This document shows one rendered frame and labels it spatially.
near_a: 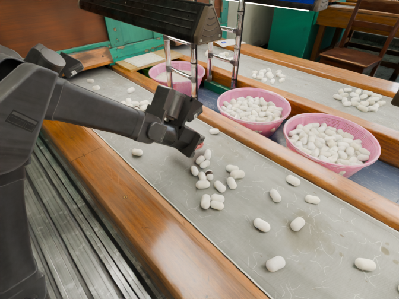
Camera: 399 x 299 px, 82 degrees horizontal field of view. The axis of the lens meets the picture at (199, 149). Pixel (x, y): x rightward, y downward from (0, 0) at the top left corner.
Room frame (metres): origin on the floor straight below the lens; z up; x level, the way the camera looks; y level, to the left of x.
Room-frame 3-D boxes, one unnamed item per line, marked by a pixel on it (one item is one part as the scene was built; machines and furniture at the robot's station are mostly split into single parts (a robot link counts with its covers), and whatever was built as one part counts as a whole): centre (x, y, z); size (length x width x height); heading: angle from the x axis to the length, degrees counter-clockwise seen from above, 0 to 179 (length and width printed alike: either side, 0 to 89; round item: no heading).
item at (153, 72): (1.08, 0.11, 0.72); 0.27 x 0.27 x 0.10
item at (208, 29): (0.76, 0.19, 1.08); 0.62 x 0.08 x 0.07; 44
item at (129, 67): (1.24, 0.26, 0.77); 0.33 x 0.15 x 0.01; 134
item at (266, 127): (0.76, -0.20, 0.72); 0.27 x 0.27 x 0.10
